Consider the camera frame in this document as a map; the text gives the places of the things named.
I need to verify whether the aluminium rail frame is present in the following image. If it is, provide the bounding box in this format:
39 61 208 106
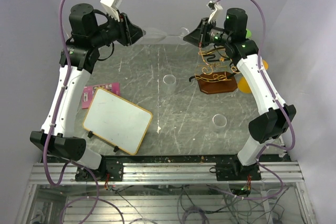
28 162 304 185

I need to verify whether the purple cable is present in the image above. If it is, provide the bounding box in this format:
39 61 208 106
214 0 297 200
43 0 106 187

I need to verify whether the gold wire wine glass rack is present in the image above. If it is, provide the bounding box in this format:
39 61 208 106
188 46 240 94

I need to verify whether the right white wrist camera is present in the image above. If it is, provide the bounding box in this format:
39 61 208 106
207 1 223 24

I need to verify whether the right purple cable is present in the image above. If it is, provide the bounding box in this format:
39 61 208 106
214 0 297 200

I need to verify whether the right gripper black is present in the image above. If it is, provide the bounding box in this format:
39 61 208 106
184 17 232 48

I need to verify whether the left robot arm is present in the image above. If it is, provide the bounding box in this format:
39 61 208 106
30 3 144 180

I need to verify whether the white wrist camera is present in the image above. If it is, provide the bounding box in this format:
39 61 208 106
100 0 123 22
207 1 223 24

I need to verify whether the clear tumbler glass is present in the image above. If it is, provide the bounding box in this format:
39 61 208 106
162 74 176 94

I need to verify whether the orange plastic wine glass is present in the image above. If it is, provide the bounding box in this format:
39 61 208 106
236 55 269 97

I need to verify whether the clear champagne flute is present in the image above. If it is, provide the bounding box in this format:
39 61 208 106
139 27 189 45

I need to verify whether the pink sticker booklet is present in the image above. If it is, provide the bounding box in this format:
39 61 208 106
81 82 120 109

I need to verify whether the clear wine glass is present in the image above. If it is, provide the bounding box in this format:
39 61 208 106
206 114 227 142

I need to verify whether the white board with yellow frame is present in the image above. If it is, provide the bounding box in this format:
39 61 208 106
82 89 153 155

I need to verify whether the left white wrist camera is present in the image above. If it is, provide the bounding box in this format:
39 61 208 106
100 0 123 22

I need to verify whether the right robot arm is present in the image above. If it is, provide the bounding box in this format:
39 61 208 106
183 7 296 180

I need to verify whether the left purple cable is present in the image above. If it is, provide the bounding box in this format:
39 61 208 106
43 0 106 187

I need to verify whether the green plastic wine glass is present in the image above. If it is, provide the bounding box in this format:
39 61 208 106
246 29 251 39

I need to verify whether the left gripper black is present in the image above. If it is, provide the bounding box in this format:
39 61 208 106
91 8 148 48

